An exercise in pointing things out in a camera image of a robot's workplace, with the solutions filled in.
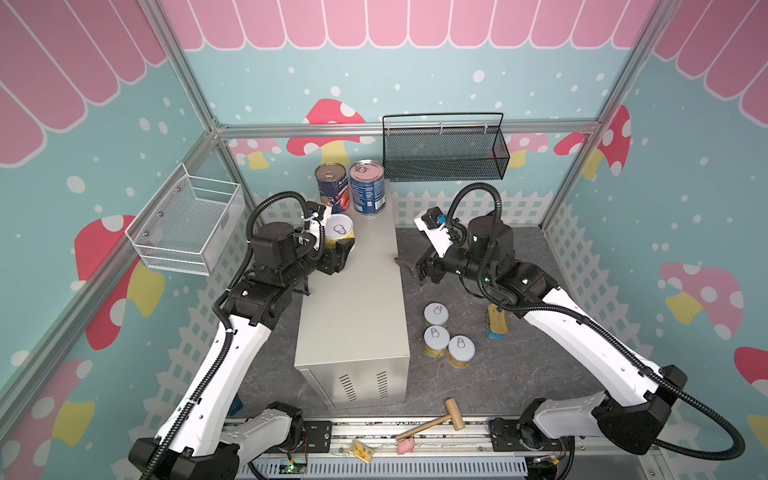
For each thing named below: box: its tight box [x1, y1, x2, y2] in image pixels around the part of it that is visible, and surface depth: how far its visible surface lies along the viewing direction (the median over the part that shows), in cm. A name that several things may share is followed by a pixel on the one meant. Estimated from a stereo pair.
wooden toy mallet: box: [395, 398, 466, 441], surface depth 78 cm
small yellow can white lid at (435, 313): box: [422, 301, 450, 325], surface depth 92 cm
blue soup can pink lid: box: [349, 159, 386, 216], surface depth 72 cm
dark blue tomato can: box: [314, 162, 350, 214], surface depth 73 cm
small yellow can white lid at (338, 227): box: [325, 214, 355, 249], surface depth 67 cm
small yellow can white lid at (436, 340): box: [423, 325, 451, 358], surface depth 87 cm
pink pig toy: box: [397, 438, 415, 455], surface depth 73 cm
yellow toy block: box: [348, 440, 374, 464], surface depth 73 cm
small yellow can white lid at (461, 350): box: [447, 334, 476, 369], surface depth 85 cm
